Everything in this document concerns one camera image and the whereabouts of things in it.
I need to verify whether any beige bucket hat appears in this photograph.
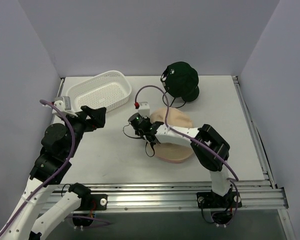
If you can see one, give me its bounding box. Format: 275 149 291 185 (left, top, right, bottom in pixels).
150 107 194 160

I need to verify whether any dark green baseball cap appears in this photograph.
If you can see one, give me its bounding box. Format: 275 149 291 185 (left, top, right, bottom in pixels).
160 61 199 99

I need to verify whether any pink bucket hat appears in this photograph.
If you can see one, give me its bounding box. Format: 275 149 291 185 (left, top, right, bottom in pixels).
158 157 189 164

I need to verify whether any black baseball cap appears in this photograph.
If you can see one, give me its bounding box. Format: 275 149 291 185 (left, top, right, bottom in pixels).
181 85 200 102

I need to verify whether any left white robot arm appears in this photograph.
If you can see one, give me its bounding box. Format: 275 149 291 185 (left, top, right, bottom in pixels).
0 100 107 240

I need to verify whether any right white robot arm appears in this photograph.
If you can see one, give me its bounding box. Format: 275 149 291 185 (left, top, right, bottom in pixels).
128 113 231 207

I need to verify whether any white perforated plastic basket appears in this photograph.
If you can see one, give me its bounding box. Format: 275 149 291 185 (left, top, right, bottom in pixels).
65 70 132 112

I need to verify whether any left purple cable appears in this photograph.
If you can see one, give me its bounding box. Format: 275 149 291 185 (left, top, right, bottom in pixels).
0 99 111 238

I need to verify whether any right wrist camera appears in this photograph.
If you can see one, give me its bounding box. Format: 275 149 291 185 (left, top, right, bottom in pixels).
134 101 150 118

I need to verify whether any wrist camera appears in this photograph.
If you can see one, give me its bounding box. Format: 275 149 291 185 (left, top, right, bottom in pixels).
52 96 78 117
134 101 150 118

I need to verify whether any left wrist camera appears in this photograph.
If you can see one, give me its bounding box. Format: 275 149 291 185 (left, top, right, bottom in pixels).
52 96 78 117

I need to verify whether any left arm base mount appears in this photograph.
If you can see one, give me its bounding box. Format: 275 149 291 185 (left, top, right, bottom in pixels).
62 182 110 230

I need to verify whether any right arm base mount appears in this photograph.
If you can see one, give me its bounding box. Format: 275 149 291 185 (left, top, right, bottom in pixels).
196 185 243 228

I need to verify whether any aluminium front rail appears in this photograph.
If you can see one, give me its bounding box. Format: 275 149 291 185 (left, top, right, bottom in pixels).
39 183 290 215

